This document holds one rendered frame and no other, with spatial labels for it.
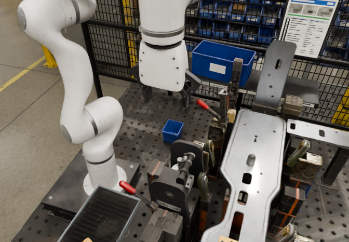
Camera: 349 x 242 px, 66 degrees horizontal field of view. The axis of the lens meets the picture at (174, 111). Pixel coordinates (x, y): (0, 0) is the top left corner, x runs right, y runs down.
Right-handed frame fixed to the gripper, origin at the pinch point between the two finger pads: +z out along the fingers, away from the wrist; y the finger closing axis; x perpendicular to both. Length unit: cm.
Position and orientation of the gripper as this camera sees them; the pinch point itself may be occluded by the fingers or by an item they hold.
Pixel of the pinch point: (165, 101)
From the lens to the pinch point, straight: 63.3
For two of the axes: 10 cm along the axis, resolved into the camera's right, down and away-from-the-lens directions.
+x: 3.9, -5.8, 7.2
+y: 9.2, 2.4, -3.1
